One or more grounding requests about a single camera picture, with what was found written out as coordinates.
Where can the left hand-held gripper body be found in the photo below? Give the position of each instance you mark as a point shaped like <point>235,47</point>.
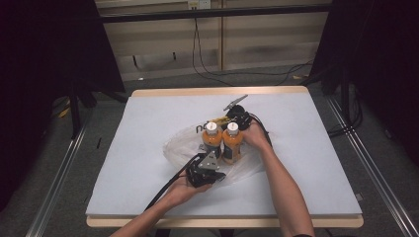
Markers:
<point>208,163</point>

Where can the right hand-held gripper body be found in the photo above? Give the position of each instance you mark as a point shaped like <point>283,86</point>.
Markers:
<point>242,117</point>

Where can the orange juice bottle white cap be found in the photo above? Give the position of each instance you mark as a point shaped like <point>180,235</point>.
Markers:
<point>212,140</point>
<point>232,144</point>

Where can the clear plastic bag black print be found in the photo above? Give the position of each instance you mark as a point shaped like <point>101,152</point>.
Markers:
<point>179,148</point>

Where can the person's right hand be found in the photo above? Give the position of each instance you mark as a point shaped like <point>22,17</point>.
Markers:
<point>257,136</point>

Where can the person's left hand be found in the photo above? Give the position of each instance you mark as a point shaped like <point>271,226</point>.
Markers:
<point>181,194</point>

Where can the white table board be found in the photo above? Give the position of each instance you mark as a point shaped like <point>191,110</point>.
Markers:
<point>217,90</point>

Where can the yellow floor tape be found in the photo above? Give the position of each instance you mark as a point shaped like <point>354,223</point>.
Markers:
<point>297,77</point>
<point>64,112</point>

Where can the white table mat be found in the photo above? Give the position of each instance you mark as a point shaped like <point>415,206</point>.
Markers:
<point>138,158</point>

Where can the black horizontal bar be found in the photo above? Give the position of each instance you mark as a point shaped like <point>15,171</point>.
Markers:
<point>214,13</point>

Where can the black metal stand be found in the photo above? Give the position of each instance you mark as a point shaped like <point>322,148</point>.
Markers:
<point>345,98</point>
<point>75,115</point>

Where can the small black floor item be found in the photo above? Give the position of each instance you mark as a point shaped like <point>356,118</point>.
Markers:
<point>99,142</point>

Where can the small grey tag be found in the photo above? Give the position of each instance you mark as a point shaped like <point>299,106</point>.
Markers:
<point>359,197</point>

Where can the black curtain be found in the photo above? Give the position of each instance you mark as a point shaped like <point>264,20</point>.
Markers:
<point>39,65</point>
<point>378,49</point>

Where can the wall power outlet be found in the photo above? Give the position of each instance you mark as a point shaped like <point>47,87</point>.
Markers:
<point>199,4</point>

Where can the aluminium floor rail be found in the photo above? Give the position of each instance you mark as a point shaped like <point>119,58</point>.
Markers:
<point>397,214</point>
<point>56,184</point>

